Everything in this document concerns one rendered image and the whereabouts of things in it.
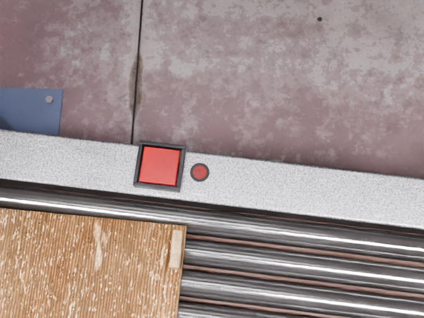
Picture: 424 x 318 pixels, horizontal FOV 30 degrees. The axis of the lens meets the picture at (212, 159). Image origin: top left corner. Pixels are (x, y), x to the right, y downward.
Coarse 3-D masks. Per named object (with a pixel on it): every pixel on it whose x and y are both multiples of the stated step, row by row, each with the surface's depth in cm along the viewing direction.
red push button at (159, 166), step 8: (144, 152) 128; (152, 152) 128; (160, 152) 128; (168, 152) 128; (176, 152) 128; (144, 160) 128; (152, 160) 128; (160, 160) 128; (168, 160) 128; (176, 160) 128; (144, 168) 128; (152, 168) 128; (160, 168) 128; (168, 168) 128; (176, 168) 128; (144, 176) 127; (152, 176) 127; (160, 176) 127; (168, 176) 127; (176, 176) 127; (160, 184) 127; (168, 184) 127
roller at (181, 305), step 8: (184, 304) 124; (192, 304) 124; (200, 304) 124; (184, 312) 123; (192, 312) 123; (200, 312) 123; (208, 312) 123; (216, 312) 123; (224, 312) 123; (232, 312) 123; (240, 312) 123; (248, 312) 123; (256, 312) 123; (264, 312) 124
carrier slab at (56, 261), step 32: (0, 224) 125; (32, 224) 125; (64, 224) 125; (96, 224) 125; (128, 224) 125; (160, 224) 125; (0, 256) 124; (32, 256) 124; (64, 256) 124; (96, 256) 124; (128, 256) 123; (160, 256) 123; (0, 288) 123; (32, 288) 123; (64, 288) 122; (96, 288) 122; (128, 288) 122; (160, 288) 122
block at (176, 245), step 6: (174, 234) 122; (180, 234) 122; (174, 240) 121; (180, 240) 121; (174, 246) 121; (180, 246) 121; (174, 252) 121; (180, 252) 121; (174, 258) 120; (180, 258) 121; (174, 264) 120; (180, 264) 122
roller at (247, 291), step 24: (192, 288) 124; (216, 288) 123; (240, 288) 123; (264, 288) 123; (288, 288) 123; (312, 288) 124; (312, 312) 124; (336, 312) 123; (360, 312) 122; (384, 312) 122; (408, 312) 122
